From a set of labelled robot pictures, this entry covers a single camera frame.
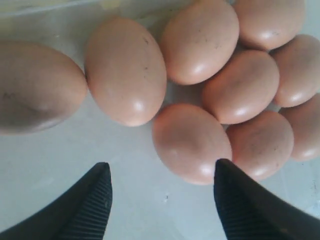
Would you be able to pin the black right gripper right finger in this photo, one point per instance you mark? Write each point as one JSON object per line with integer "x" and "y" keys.
{"x": 248, "y": 211}

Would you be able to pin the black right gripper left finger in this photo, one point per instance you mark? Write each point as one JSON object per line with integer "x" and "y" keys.
{"x": 81, "y": 213}

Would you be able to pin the clear plastic container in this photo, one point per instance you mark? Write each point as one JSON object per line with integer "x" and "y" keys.
{"x": 149, "y": 202}

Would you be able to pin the brown egg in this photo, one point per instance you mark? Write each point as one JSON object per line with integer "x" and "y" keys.
{"x": 262, "y": 145}
{"x": 40, "y": 87}
{"x": 298, "y": 62}
{"x": 243, "y": 88}
{"x": 189, "y": 141}
{"x": 199, "y": 40}
{"x": 269, "y": 24}
{"x": 125, "y": 71}
{"x": 305, "y": 122}

